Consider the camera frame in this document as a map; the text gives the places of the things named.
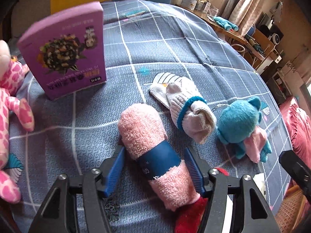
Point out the wooden desk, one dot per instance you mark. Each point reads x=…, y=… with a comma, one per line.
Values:
x=233, y=36

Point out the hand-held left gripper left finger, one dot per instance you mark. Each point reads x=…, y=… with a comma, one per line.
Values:
x=114, y=172

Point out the blue round object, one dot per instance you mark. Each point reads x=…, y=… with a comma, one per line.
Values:
x=251, y=32

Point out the black monitor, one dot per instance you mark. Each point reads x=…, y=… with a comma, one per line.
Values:
x=266, y=25

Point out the red fuzzy plush sock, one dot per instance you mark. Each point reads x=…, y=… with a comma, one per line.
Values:
x=189, y=218

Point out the purple printed carton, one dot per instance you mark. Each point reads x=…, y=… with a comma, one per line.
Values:
x=60, y=53

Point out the white fluffy sock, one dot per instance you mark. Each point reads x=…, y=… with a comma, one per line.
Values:
x=161, y=87

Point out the pink giraffe plush toy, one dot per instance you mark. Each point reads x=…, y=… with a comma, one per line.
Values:
x=9, y=102

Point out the pink towel blue band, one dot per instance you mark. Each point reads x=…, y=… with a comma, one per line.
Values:
x=141, y=131

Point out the wicker chair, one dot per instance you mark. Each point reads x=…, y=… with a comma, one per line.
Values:
x=290, y=210

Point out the white knit glove blue trim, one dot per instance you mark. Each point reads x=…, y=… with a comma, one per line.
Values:
x=194, y=123

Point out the blue plush toy pink dress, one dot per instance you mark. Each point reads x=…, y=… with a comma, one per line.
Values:
x=235, y=123

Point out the clear plastic jar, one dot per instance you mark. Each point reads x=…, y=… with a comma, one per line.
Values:
x=212, y=10

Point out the pink quilt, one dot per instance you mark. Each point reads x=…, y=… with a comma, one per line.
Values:
x=300, y=131

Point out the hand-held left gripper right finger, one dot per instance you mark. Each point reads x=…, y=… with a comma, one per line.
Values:
x=194, y=172

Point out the small carton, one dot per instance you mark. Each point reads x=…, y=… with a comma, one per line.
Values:
x=203, y=4

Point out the white shelf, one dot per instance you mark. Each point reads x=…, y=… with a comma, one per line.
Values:
x=284, y=77

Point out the white round fan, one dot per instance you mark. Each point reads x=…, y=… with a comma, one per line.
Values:
x=275, y=38

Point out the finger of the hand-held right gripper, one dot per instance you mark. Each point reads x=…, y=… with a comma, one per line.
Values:
x=295, y=168

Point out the metal tin can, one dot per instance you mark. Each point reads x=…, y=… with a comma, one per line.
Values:
x=189, y=1

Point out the beige curtain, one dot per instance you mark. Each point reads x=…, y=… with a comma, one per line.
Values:
x=245, y=2

